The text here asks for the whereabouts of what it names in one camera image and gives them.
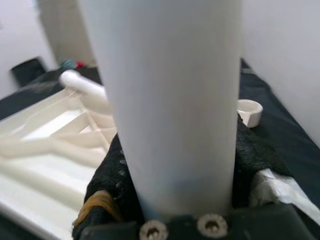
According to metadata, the white plastic table leg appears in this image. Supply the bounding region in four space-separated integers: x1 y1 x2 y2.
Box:
82 0 244 221
59 69 112 115

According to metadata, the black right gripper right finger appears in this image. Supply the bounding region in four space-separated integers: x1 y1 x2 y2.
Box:
231 114 320 218

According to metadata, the colourful clothes pile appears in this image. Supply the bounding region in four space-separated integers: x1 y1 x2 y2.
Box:
59 58 86 71

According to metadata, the white plastic table top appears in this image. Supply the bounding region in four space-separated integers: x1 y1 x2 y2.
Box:
0 87 264 240

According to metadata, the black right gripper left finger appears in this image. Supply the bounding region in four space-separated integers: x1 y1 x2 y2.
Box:
72 134 146 240

